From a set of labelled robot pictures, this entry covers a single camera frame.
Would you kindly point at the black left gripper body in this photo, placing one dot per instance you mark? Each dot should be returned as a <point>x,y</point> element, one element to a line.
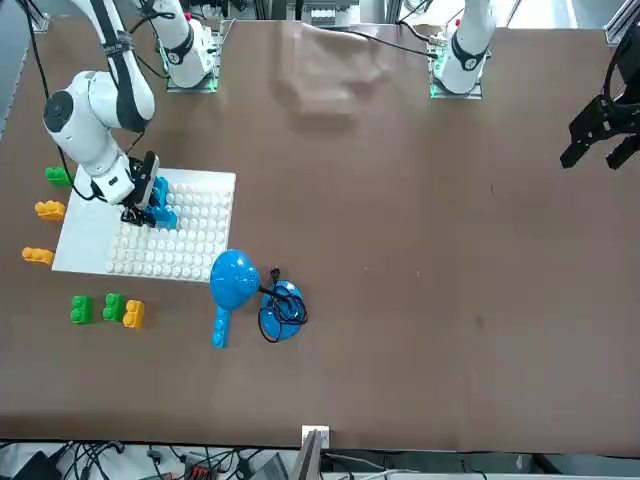
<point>630,75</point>

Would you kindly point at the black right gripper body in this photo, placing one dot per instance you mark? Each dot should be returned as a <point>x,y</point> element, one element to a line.
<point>142,182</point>

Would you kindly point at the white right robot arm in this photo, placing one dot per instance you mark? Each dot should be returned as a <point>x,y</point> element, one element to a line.
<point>90,130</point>

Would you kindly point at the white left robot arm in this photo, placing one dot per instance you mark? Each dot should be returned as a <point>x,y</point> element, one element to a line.
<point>465,55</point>

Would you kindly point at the white studded baseplate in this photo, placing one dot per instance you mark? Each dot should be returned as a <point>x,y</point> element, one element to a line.
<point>190,235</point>

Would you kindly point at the aluminium profile bar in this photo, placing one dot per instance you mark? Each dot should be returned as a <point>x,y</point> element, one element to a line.
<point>620,25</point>

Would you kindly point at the white flat board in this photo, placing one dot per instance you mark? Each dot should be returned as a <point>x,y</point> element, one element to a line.
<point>82,240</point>

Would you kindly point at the green two-stud block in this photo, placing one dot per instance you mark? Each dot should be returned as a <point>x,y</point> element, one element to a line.
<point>113,307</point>
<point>57,176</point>
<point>81,310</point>

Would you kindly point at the orange two-stud block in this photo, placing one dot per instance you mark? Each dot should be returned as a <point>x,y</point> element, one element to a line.
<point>50,210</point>
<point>134,315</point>
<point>37,255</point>

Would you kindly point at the blue desk lamp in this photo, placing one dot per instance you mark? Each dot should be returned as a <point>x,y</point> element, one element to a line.
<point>232,275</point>

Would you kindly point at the aluminium profile post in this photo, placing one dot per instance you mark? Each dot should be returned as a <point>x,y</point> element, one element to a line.
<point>314,450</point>

